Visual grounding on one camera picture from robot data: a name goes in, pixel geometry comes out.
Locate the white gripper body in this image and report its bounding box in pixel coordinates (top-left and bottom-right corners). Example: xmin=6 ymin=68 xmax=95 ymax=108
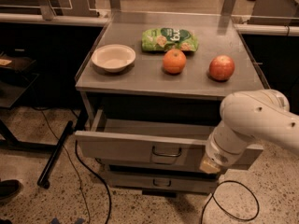
xmin=206 ymin=131 xmax=242 ymax=167

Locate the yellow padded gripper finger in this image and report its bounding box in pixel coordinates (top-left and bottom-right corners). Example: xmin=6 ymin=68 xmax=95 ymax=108
xmin=199 ymin=159 xmax=221 ymax=174

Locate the grey top drawer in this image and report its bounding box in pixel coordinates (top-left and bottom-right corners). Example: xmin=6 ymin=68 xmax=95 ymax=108
xmin=74 ymin=109 xmax=264 ymax=174

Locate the grey drawer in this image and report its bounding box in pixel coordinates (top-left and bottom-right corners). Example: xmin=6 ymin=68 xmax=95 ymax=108
xmin=74 ymin=109 xmax=264 ymax=174
xmin=106 ymin=171 xmax=218 ymax=193

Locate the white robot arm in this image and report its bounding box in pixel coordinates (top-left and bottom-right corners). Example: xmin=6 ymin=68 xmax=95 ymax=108
xmin=199 ymin=90 xmax=299 ymax=174

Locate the grey bottom drawer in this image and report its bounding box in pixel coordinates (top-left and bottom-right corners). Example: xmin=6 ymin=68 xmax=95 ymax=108
xmin=106 ymin=171 xmax=218 ymax=193

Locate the grey drawer cabinet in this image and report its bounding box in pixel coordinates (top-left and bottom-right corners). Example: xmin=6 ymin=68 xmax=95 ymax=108
xmin=76 ymin=12 xmax=266 ymax=194

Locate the red apple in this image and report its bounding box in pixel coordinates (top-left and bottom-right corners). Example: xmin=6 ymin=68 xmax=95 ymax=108
xmin=208 ymin=55 xmax=235 ymax=81

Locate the orange fruit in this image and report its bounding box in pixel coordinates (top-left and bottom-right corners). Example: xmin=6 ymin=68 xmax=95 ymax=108
xmin=163 ymin=49 xmax=187 ymax=75

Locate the green chip bag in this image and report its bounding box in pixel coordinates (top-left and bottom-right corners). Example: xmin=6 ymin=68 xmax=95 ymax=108
xmin=141 ymin=28 xmax=198 ymax=52

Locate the white bowl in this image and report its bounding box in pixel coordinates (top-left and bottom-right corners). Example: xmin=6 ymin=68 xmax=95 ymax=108
xmin=92 ymin=44 xmax=135 ymax=73

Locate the black metal stand leg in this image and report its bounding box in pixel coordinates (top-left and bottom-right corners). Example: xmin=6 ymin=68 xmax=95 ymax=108
xmin=37 ymin=121 xmax=73 ymax=189

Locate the dark shoe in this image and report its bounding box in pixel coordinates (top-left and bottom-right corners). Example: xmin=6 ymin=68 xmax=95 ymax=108
xmin=0 ymin=179 xmax=21 ymax=201

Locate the dark side table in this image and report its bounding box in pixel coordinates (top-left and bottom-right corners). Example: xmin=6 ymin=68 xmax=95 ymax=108
xmin=0 ymin=50 xmax=54 ymax=153

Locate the black floor cable loop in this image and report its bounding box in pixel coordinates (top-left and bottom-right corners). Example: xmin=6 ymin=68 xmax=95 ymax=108
xmin=199 ymin=179 xmax=261 ymax=224

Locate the black cable left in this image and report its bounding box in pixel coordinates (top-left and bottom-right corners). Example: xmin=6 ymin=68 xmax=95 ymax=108
xmin=70 ymin=109 xmax=113 ymax=224

